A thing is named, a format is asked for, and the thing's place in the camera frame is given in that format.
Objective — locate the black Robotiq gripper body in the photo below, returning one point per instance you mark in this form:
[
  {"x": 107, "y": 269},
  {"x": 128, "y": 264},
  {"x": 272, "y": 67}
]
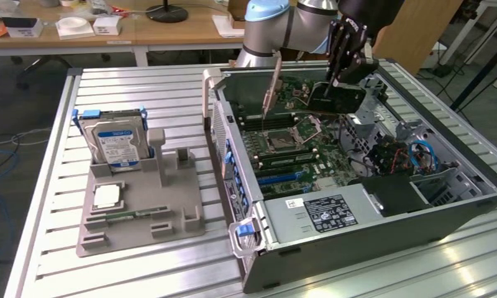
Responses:
[{"x": 372, "y": 12}]

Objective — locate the graphics card with metal bracket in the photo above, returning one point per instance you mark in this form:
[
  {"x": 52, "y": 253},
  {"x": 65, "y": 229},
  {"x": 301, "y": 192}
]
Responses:
[{"x": 335, "y": 101}]

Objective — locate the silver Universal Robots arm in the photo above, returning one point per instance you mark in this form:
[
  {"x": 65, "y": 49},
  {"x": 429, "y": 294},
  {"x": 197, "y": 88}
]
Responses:
[{"x": 269, "y": 31}]

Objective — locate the wooden cabinet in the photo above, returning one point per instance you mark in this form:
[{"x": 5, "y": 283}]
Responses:
[{"x": 415, "y": 31}]

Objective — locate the metal disk bay cage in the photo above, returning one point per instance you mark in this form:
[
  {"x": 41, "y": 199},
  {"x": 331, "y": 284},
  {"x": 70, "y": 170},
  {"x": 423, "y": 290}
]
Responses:
[{"x": 364, "y": 130}]

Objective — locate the metal socket cover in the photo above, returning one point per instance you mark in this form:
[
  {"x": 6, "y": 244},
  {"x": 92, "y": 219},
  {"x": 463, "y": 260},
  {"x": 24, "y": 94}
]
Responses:
[{"x": 308, "y": 127}]

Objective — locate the white paper stack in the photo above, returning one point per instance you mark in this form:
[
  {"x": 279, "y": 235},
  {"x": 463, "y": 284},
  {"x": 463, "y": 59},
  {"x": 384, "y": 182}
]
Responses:
[{"x": 228, "y": 26}]

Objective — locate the CPU socket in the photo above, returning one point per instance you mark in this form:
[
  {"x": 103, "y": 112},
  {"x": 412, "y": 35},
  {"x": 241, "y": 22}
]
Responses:
[{"x": 284, "y": 140}]

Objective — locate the green motherboard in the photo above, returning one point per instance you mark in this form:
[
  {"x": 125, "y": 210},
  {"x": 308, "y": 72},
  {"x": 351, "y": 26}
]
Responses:
[{"x": 315, "y": 158}]

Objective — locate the RAM stick with white label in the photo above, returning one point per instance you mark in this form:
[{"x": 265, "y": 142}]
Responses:
[{"x": 292, "y": 159}]

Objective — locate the blue expansion slot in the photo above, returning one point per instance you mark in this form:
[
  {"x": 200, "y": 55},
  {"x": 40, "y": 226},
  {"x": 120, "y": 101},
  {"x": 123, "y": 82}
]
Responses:
[{"x": 277, "y": 179}]

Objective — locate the black round lamp base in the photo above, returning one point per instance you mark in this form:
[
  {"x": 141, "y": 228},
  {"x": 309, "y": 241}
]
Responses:
[{"x": 168, "y": 14}]

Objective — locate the gray power supply unit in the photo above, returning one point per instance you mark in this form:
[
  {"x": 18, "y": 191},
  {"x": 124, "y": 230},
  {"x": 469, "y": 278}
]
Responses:
[{"x": 289, "y": 217}]

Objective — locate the plain white box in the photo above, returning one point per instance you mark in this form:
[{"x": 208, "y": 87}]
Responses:
[{"x": 107, "y": 26}]

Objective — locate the black open PC case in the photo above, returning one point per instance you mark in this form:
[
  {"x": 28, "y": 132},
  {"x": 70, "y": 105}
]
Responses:
[{"x": 356, "y": 248}]

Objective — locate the blue plastic case latch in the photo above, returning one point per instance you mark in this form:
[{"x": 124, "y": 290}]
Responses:
[{"x": 244, "y": 231}]

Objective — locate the white square bowl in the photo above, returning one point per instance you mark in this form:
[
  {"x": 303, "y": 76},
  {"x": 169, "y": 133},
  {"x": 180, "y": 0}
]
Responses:
[{"x": 74, "y": 28}]

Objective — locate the wooden desk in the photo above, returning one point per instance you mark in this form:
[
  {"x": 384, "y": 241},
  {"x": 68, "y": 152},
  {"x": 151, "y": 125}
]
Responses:
[{"x": 65, "y": 43}]

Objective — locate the gray plastic parts rack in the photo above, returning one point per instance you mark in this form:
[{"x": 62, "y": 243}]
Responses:
[{"x": 149, "y": 195}]

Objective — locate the black chair base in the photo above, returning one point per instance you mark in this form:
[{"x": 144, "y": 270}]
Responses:
[{"x": 41, "y": 69}]

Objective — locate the CPU with silver lid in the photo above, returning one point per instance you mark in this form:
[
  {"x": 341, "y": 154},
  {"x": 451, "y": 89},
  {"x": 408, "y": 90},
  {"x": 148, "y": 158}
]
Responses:
[{"x": 107, "y": 197}]

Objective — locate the green RAM stick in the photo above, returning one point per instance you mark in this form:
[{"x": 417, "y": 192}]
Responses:
[{"x": 128, "y": 214}]

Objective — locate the white box with black top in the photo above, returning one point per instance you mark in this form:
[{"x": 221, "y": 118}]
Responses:
[{"x": 22, "y": 28}]

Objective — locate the hard disk with blue bracket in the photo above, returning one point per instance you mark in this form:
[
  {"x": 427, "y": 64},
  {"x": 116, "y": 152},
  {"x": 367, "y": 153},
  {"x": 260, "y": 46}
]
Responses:
[{"x": 112, "y": 142}]

